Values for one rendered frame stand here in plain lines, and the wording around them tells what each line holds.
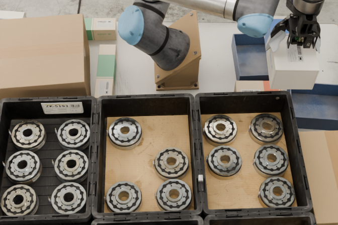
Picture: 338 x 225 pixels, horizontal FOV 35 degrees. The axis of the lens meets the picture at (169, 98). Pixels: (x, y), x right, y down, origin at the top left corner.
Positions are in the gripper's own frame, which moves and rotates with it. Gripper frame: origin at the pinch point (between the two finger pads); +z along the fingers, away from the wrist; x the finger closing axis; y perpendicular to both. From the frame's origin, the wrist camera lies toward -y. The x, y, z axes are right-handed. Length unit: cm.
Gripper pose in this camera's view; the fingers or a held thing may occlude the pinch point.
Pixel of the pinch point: (291, 48)
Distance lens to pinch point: 160.4
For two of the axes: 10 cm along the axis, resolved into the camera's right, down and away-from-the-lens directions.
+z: -0.1, 5.6, 8.3
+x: 10.0, 0.1, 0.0
